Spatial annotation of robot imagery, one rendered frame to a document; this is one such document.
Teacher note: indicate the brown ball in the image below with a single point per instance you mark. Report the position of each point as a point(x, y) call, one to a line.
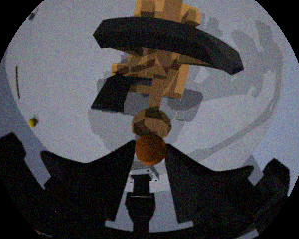
point(150, 149)

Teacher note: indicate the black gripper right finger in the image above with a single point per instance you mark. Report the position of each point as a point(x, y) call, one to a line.
point(194, 186)

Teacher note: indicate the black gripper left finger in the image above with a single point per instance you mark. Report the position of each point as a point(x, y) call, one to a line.
point(104, 179)

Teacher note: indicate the yellow-green ball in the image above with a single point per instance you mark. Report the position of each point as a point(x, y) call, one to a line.
point(33, 122)

